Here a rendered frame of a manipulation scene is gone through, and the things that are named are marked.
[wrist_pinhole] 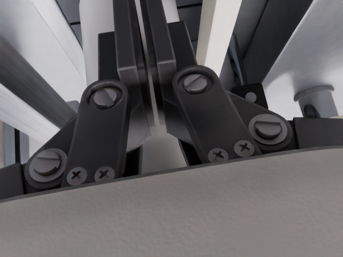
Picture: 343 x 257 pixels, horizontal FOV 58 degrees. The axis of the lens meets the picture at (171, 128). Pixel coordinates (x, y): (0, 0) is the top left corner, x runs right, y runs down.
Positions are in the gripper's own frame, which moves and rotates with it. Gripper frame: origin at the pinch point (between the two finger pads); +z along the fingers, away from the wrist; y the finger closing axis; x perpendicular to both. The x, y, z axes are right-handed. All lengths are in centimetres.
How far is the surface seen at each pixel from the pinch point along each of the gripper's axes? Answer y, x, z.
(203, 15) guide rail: 3.1, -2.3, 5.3
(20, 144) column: -12.3, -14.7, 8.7
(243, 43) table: 10.3, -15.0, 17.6
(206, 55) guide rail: 3.2, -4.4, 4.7
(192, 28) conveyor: 3.2, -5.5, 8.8
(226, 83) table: 10.0, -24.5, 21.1
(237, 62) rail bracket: 8.4, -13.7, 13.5
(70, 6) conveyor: -3.7, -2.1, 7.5
